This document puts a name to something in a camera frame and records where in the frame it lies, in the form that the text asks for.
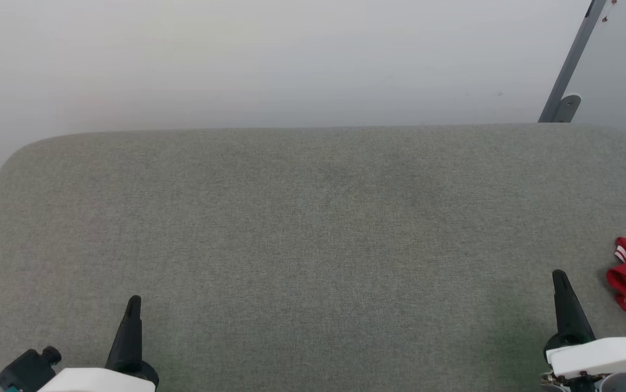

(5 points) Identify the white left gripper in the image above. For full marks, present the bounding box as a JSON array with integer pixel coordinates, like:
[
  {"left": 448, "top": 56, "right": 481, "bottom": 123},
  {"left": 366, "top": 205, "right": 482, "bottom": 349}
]
[{"left": 38, "top": 296, "right": 159, "bottom": 392}]

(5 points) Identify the grey metal post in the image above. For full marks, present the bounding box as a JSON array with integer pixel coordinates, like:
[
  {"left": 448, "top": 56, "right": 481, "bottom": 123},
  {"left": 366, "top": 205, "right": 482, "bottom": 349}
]
[{"left": 538, "top": 0, "right": 608, "bottom": 123}]

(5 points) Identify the grey metal post bracket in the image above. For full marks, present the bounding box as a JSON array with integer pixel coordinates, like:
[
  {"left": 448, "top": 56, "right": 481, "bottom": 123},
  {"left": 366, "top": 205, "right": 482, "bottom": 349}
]
[{"left": 552, "top": 95, "right": 582, "bottom": 123}]

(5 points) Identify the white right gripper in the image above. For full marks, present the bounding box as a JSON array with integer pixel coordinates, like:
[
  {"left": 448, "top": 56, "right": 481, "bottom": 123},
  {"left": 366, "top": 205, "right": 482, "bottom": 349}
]
[{"left": 542, "top": 269, "right": 626, "bottom": 379}]

